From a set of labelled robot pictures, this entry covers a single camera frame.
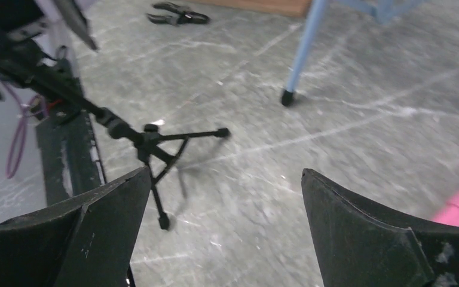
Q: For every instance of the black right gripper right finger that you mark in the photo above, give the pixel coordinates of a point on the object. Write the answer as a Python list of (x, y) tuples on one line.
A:
[(360, 242)]

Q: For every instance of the light blue music stand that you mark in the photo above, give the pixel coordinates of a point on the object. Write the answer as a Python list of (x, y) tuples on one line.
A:
[(382, 11)]

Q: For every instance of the brown wooden board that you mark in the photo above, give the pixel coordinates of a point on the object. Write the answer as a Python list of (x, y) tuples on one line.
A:
[(293, 8)]

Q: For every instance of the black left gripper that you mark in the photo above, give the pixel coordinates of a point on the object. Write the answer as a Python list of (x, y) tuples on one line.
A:
[(7, 35)]

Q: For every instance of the black tripod mic stand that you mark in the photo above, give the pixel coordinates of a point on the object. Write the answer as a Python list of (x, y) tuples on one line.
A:
[(61, 94)]

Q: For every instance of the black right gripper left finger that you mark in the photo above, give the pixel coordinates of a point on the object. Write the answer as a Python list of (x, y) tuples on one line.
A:
[(86, 240)]

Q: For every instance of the black pliers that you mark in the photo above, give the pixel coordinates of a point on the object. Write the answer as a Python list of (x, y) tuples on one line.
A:
[(180, 15)]

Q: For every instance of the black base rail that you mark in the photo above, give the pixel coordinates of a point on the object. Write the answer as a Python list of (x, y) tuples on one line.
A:
[(70, 156)]

